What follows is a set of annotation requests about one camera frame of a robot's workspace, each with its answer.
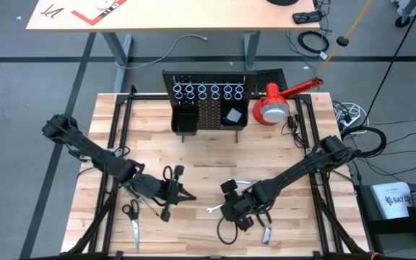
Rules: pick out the white power strip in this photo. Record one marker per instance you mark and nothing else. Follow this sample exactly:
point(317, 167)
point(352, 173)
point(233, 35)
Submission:
point(350, 121)

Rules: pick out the black equipment case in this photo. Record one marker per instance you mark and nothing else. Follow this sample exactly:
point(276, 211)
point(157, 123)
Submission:
point(392, 227)

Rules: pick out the black tower heater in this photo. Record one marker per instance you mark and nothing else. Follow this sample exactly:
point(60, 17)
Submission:
point(271, 76)

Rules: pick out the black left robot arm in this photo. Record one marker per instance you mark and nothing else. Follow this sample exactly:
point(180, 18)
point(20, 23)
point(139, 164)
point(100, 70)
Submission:
point(89, 151)

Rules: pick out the black perforated pegboard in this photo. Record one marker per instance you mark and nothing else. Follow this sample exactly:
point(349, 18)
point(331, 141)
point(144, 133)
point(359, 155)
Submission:
point(209, 115)

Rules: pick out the white light bulb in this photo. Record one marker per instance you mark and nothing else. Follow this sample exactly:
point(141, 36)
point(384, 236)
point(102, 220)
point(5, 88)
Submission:
point(274, 111)

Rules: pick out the red desk lamp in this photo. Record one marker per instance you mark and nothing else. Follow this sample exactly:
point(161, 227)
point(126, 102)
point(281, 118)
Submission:
point(273, 92)

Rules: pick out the silver folding utility knife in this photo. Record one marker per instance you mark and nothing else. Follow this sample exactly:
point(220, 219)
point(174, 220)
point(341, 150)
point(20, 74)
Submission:
point(267, 235)

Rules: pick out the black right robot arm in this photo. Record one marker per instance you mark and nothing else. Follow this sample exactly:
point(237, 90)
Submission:
point(294, 173)

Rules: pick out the white round object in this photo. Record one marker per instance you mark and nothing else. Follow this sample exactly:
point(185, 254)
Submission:
point(105, 4)

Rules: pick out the light wood desk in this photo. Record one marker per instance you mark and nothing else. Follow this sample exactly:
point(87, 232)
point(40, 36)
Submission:
point(193, 16)

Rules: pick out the white printed booklet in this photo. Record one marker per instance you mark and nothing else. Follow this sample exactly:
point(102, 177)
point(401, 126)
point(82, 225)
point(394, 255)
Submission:
point(392, 200)

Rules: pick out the silver combination wrench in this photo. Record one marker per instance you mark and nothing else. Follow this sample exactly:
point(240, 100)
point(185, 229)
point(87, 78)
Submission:
point(242, 182)
point(215, 208)

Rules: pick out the red white printed sheet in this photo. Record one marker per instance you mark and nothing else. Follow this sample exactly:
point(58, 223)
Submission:
point(96, 18)

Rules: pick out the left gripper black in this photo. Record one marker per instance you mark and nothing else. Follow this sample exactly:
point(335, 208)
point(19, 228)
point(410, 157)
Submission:
point(150, 187)

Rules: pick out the black round base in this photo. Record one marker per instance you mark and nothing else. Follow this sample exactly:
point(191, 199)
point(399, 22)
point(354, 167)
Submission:
point(282, 2)

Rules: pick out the thin black pole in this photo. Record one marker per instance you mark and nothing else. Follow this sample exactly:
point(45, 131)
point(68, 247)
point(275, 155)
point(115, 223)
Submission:
point(395, 54)

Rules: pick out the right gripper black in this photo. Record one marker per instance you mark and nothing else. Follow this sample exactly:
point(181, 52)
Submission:
point(242, 206)

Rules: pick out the grey square block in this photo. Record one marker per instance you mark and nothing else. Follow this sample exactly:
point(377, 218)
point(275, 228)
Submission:
point(234, 115)

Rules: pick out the black aluminium rig frame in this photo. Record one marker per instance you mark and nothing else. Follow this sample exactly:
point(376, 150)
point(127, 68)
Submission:
point(157, 258)

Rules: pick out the black power adapter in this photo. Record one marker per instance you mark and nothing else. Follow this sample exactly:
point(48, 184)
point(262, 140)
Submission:
point(291, 121)

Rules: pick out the black pegboard bin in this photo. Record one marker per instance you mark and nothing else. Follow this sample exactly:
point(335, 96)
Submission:
point(223, 108)
point(184, 121)

